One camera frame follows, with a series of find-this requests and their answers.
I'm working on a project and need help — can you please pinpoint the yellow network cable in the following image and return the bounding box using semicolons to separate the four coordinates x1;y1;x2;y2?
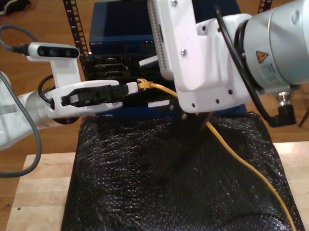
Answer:
137;73;298;231

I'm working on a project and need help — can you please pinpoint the blue base shelf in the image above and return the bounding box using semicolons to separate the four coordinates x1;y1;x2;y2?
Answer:
95;102;249;121

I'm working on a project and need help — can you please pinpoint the black rack server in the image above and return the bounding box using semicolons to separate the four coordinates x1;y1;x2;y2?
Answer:
90;52;160;80

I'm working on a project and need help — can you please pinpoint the dark wooden chair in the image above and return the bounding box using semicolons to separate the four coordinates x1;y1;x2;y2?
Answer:
296;82;309;128

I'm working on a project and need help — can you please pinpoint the black bubble wrap mat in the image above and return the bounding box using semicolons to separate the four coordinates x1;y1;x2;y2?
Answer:
54;108;306;231

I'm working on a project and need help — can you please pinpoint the dark sneaker white sole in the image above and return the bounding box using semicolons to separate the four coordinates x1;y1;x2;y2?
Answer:
0;0;32;15

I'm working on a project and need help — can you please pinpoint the blue network switch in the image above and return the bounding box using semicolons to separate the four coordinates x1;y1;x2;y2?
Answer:
87;0;243;56

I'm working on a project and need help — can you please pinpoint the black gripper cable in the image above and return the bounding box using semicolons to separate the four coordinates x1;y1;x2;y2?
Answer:
214;1;297;131
38;74;56;110

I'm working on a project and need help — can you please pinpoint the thick grey cable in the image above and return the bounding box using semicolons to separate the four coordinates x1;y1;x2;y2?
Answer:
0;23;43;178

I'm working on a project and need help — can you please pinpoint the black perforated rack post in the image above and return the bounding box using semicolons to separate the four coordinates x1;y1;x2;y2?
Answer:
256;0;278;15
62;0;98;83

